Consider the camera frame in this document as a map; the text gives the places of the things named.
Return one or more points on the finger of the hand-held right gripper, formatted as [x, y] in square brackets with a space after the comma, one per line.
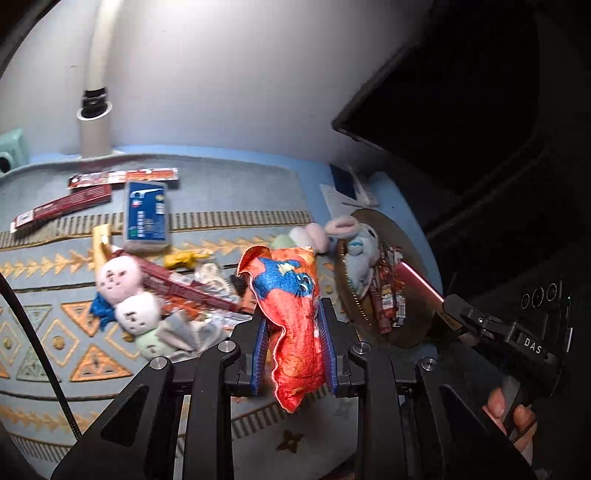
[471, 323]

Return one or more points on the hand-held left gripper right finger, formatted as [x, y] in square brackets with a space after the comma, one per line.
[328, 346]

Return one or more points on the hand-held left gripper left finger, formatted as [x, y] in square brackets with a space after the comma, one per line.
[263, 350]

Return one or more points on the red foil snack bag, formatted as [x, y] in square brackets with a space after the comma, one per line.
[291, 314]

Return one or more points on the rose gold slim device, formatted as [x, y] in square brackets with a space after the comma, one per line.
[420, 281]

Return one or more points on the blue plush toy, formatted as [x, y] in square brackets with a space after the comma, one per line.
[362, 258]

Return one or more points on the round gold plate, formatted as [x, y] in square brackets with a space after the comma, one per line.
[392, 226]

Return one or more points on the long orange red box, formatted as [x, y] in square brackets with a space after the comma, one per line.
[122, 177]

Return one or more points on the long dark red box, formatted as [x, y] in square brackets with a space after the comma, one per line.
[60, 207]
[184, 286]

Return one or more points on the person's right hand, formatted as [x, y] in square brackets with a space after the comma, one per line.
[498, 408]

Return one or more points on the grey cloth bag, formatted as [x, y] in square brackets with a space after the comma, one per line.
[180, 330]

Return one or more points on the clear plastic packet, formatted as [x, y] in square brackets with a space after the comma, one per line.
[212, 277]

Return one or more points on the small dango plush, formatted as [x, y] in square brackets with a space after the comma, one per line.
[300, 237]

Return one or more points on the yellow figurine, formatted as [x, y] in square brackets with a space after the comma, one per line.
[184, 258]

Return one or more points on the white paper sheet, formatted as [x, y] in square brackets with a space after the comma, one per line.
[337, 203]

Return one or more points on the patterned blue mat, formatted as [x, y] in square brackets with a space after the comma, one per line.
[207, 198]

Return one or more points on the large dango plush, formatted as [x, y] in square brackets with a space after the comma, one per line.
[119, 276]

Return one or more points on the blue card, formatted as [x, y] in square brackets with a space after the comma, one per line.
[344, 182]

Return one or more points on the clear box with blue label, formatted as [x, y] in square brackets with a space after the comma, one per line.
[145, 212]

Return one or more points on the black monitor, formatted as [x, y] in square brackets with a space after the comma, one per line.
[461, 92]

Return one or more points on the black pipe clamp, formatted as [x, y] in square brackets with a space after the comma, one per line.
[93, 99]

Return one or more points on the white pipe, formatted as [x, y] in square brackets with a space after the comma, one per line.
[94, 60]

